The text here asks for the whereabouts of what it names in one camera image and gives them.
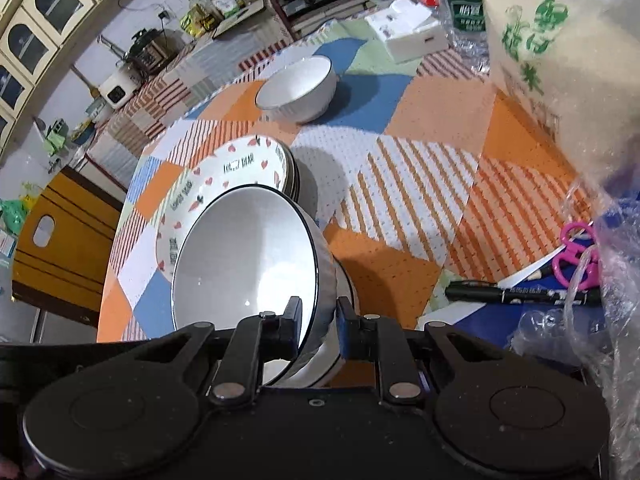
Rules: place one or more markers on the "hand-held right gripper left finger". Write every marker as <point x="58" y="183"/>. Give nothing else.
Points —
<point x="292" y="330"/>

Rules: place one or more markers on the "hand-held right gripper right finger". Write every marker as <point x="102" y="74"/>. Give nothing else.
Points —
<point x="347" y="330"/>

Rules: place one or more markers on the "white ribbed bowl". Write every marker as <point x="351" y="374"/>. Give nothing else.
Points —
<point x="300" y="87"/>
<point x="320" y="370"/>
<point x="245" y="255"/>

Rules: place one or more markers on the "white plate with sun print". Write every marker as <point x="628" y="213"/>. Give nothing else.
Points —
<point x="292" y="175"/>

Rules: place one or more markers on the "pink rabbit print plate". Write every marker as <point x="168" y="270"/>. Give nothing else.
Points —
<point x="215" y="170"/>

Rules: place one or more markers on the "patchwork tablecloth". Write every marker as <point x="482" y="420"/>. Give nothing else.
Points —
<point x="415" y="180"/>

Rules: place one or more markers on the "black marker pen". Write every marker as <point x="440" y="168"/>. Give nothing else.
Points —
<point x="515" y="294"/>

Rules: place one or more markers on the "wooden chair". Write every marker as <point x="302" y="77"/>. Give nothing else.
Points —
<point x="70" y="245"/>

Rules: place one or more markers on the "pink scissors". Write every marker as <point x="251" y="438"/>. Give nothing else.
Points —
<point x="580" y="255"/>

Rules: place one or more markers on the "striped counter cloth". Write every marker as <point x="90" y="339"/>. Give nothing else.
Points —
<point x="165" y="110"/>

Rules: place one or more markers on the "clear plastic bag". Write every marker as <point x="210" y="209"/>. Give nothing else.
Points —
<point x="610" y="320"/>

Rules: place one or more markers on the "white rice cooker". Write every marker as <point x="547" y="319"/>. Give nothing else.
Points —
<point x="120" y="87"/>

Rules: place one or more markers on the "green cloth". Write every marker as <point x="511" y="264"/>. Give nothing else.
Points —
<point x="56" y="137"/>

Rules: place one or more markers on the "white tissue box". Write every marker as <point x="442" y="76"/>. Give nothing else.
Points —
<point x="407" y="30"/>

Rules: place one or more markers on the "cutting board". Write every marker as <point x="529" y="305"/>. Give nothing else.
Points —
<point x="240" y="17"/>

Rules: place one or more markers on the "black pressure cooker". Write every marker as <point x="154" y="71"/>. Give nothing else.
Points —
<point x="147" y="47"/>

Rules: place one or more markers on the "cooking oil bottle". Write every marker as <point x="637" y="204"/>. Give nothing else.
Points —
<point x="199" y="10"/>

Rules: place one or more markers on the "bag of rice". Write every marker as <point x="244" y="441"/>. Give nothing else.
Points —
<point x="560" y="60"/>

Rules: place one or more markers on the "cream wall cabinets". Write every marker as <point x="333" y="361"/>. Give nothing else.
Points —
<point x="40" y="25"/>

